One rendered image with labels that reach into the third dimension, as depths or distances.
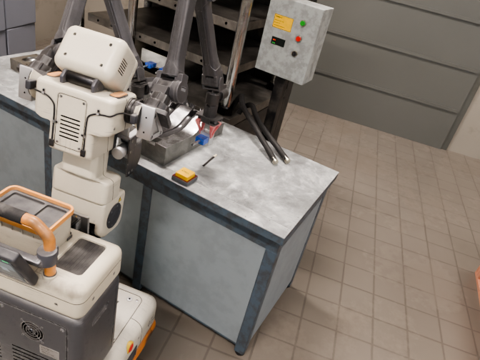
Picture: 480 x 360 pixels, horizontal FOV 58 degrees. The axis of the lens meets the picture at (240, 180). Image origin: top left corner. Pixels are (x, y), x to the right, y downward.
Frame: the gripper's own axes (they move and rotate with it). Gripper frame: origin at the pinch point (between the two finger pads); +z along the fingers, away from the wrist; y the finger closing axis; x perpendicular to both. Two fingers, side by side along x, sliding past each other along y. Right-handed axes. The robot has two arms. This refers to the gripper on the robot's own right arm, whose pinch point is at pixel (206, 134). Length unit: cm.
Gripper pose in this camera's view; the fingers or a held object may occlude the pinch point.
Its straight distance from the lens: 192.5
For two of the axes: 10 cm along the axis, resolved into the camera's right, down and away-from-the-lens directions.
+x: -4.7, 3.7, -8.0
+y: -8.6, -4.0, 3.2
